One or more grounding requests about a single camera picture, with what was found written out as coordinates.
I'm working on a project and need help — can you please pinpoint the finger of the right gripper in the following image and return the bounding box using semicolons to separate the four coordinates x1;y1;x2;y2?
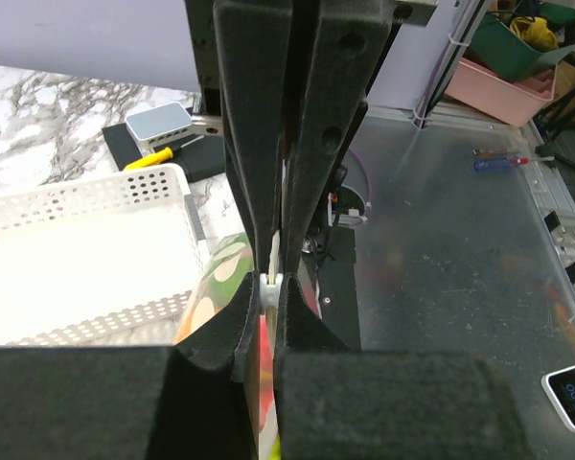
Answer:
281;1;393;273
213;1;292;273

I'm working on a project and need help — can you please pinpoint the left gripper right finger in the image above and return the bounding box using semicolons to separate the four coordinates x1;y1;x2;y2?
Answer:
274;276;532;459

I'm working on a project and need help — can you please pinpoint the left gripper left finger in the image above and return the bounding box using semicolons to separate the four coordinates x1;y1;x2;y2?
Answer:
0;275;260;459

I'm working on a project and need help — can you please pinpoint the clear zip top bag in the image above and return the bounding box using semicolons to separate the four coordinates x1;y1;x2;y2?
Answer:
173;232;281;459

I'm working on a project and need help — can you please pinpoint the white perforated plastic basket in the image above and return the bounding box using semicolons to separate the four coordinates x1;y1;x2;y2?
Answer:
0;164;208;346

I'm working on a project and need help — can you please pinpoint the green plastic bin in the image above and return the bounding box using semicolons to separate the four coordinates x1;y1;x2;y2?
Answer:
469;1;575;81

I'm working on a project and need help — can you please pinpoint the pink plastic bin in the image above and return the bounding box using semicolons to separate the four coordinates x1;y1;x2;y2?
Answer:
445;58;557;127

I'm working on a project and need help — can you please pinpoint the clear acrylic side panel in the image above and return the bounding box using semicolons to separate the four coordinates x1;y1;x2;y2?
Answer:
352;109;575;378

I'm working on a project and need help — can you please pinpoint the black metal base rail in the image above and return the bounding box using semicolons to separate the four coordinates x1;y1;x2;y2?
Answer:
292;214;361;351

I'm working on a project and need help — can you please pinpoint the white network switch box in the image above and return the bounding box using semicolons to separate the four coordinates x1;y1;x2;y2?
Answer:
125;102;193;148

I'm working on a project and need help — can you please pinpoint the yellow handled knife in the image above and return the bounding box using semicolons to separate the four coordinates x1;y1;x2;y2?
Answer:
124;147;173;171

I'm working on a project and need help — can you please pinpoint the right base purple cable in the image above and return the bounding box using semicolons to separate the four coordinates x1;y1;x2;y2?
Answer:
344;148;377;226

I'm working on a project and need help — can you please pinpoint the blue handled screwdriver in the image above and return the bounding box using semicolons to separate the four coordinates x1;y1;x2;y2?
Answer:
473;156;555;173

